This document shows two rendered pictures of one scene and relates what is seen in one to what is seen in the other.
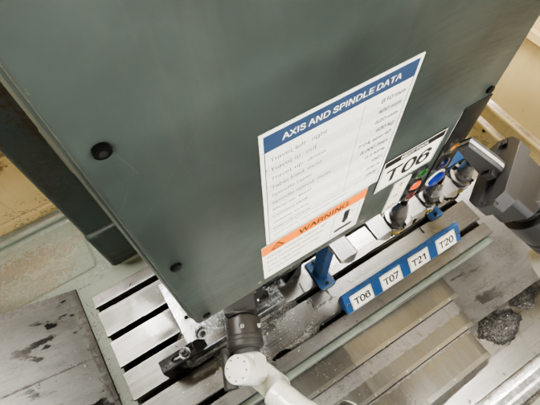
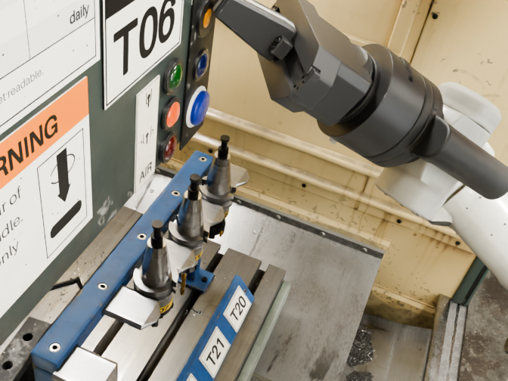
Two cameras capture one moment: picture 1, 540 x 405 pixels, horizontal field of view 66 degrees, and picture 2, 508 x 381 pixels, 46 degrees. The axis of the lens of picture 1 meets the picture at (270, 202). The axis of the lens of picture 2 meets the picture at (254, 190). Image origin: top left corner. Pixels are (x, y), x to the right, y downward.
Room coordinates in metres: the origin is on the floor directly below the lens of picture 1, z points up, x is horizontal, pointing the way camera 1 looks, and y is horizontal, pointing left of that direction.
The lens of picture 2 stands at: (0.01, 0.00, 1.89)
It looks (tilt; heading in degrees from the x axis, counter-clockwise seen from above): 41 degrees down; 313
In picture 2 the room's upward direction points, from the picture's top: 12 degrees clockwise
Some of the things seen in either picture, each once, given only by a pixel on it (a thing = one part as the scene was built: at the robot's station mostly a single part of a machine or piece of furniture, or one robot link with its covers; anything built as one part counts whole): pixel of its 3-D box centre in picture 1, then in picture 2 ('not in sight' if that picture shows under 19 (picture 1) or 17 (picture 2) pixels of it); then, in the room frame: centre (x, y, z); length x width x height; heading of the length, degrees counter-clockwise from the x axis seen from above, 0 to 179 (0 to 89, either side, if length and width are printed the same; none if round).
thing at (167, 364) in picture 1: (185, 356); not in sight; (0.19, 0.25, 0.97); 0.13 x 0.03 x 0.15; 119
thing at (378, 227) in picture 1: (378, 227); (135, 308); (0.43, -0.27, 1.21); 0.07 x 0.05 x 0.01; 29
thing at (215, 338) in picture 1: (221, 294); not in sight; (0.36, 0.15, 0.97); 0.29 x 0.23 x 0.05; 119
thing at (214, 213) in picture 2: (445, 186); (203, 211); (0.54, -0.46, 1.21); 0.07 x 0.05 x 0.01; 29
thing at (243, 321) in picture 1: (241, 312); not in sight; (0.27, 0.09, 1.10); 0.13 x 0.12 x 0.10; 97
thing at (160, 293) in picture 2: (396, 217); (156, 280); (0.46, -0.32, 1.21); 0.06 x 0.06 x 0.03
